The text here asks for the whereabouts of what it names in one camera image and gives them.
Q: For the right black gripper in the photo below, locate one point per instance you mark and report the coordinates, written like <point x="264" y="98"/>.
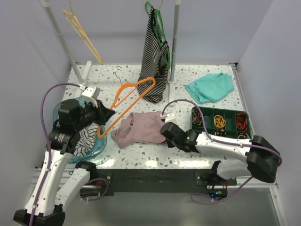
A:
<point x="170" y="144"/>

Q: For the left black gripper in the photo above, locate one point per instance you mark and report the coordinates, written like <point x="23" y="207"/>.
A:
<point x="106" y="113"/>

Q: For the pink tank top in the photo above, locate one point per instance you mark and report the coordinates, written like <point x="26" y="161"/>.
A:
<point x="139" y="128"/>

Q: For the orange hanger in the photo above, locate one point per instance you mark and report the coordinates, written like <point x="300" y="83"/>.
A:
<point x="117" y="102"/>

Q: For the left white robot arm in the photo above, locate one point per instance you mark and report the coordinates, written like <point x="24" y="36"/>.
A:
<point x="48" y="202"/>

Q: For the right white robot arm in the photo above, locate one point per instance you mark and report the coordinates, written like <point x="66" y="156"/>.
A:
<point x="254" y="157"/>

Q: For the black white striped top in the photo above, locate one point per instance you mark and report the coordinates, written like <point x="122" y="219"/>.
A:
<point x="156" y="68"/>

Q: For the yellow hanger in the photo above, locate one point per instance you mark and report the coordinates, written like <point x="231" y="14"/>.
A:
<point x="77" y="27"/>

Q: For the green hanger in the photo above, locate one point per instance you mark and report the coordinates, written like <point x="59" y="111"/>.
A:
<point x="155" y="39"/>

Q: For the brown floral rolled belt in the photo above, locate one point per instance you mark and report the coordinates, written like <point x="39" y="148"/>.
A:
<point x="196" y="118"/>

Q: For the zebra striped garment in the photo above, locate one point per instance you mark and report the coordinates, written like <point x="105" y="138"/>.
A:
<point x="86" y="141"/>

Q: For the white clothes rack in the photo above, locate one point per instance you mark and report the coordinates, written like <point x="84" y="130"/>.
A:
<point x="82" y="77"/>

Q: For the teal plastic basin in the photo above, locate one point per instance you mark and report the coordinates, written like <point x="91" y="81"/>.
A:
<point x="98" y="148"/>

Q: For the yellow rolled band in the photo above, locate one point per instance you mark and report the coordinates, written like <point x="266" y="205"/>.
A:
<point x="219" y="122"/>

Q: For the black white patterned roll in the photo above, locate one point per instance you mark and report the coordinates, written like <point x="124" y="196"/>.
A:
<point x="231" y="134"/>

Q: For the green compartment tray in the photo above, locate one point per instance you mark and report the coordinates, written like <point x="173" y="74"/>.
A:
<point x="208" y="120"/>

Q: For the teal cloth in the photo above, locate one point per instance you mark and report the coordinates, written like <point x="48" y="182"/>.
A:
<point x="211" y="88"/>

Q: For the orange black rolled belt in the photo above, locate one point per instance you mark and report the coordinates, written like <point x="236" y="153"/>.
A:
<point x="241" y="121"/>

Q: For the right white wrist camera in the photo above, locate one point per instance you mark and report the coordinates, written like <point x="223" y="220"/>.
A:
<point x="170" y="117"/>

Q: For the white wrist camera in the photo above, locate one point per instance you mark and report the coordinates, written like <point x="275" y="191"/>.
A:
<point x="170" y="117"/>
<point x="90" y="95"/>

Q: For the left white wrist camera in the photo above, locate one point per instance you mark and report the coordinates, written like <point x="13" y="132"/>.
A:
<point x="90" y="95"/>

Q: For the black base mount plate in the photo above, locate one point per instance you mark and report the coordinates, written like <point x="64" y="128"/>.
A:
<point x="151" y="180"/>

